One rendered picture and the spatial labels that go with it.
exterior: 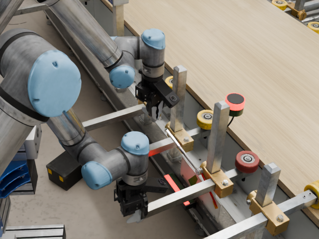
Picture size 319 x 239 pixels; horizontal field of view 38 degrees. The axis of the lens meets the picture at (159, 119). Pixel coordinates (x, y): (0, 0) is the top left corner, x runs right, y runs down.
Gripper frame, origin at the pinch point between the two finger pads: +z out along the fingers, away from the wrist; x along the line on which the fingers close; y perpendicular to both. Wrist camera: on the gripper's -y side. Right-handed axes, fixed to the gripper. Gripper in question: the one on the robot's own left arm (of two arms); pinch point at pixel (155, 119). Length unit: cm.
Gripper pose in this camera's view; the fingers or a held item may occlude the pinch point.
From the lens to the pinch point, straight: 171.0
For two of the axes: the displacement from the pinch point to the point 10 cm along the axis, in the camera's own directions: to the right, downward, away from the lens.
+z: -0.3, 7.6, 6.5
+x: -6.6, 4.7, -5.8
